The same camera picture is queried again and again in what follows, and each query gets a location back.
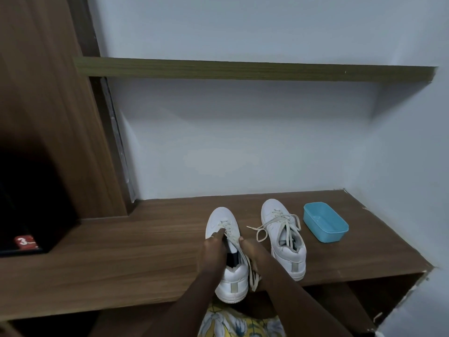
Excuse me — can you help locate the person's left hand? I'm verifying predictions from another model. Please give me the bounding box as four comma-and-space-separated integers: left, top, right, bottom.
197, 228, 229, 278

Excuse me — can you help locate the person's right hand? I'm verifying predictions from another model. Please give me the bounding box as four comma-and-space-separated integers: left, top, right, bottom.
238, 236, 278, 278

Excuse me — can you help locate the white sneaker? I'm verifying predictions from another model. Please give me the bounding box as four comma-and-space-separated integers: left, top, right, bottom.
204, 206, 250, 305
261, 198, 308, 282

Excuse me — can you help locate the blue plastic basket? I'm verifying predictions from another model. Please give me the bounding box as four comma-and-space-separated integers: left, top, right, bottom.
303, 202, 350, 244

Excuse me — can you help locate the person's right forearm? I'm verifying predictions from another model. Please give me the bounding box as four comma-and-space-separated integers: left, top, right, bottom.
261, 266, 353, 337

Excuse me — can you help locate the person's left forearm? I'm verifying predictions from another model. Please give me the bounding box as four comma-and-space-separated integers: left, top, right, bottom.
140, 271, 222, 337

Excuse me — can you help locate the wooden wall shelf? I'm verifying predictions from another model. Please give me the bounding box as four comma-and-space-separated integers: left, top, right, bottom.
73, 56, 438, 84

